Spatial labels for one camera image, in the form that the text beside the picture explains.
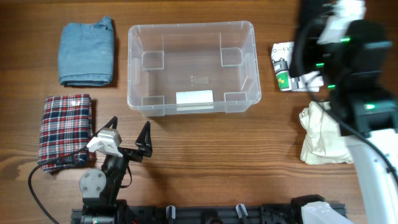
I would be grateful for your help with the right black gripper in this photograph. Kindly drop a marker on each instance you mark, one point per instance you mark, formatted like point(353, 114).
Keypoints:
point(307, 58)

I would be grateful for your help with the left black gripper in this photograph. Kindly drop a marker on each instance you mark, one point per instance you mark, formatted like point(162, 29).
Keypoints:
point(144, 144)

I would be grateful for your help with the white printed t-shirt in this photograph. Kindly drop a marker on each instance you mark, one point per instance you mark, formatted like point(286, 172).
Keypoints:
point(281, 56)

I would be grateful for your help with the cream cloth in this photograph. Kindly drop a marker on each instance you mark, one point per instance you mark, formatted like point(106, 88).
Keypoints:
point(323, 143)

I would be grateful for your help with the clear plastic storage bin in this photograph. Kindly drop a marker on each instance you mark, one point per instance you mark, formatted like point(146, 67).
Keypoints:
point(192, 68)

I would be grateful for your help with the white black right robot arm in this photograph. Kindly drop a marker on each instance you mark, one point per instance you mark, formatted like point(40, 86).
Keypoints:
point(365, 111)

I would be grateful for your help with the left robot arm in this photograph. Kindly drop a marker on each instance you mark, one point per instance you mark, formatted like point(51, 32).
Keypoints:
point(100, 187)

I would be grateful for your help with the folded red plaid cloth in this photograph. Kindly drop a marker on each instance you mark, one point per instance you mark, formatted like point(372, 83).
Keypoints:
point(66, 127)

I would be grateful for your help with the folded blue denim cloth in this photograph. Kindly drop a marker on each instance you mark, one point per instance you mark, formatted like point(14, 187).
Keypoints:
point(86, 54)

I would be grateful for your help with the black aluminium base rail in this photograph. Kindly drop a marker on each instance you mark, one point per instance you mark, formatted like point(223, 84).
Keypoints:
point(267, 213)

